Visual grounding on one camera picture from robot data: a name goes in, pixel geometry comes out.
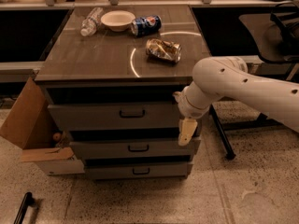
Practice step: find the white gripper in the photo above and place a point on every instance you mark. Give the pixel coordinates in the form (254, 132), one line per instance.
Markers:
(191, 108)

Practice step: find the grey top drawer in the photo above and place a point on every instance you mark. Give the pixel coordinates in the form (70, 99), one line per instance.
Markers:
(115, 116)

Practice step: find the grey drawer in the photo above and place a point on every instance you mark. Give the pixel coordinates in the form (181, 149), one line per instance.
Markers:
(133, 148)
(115, 116)
(165, 169)

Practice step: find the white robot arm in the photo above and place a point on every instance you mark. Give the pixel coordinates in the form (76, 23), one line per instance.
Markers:
(216, 77)

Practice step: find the grey middle drawer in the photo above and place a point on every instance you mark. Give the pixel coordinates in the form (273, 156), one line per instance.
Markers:
(133, 148)

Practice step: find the grey three-drawer cabinet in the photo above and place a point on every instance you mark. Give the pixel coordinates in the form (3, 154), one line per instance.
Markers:
(111, 68)

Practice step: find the grey bottom drawer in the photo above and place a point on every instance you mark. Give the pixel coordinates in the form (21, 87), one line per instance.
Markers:
(165, 169)

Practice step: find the black table leg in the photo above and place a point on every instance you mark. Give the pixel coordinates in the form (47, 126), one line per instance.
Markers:
(230, 155)

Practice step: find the blue Pepsi can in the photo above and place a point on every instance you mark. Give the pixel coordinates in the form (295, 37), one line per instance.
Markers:
(146, 25)

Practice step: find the white paper bowl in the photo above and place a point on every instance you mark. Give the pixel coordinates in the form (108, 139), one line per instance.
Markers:
(118, 20)

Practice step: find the black chair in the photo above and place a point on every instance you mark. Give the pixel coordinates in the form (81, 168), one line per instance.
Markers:
(275, 33)

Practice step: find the clear plastic water bottle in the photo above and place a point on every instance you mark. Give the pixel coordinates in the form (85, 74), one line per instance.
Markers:
(92, 22)

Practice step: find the brown cardboard box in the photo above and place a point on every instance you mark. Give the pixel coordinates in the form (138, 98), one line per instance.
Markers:
(30, 127)

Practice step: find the black bar on floor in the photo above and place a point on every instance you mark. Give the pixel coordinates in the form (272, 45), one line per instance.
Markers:
(28, 200)

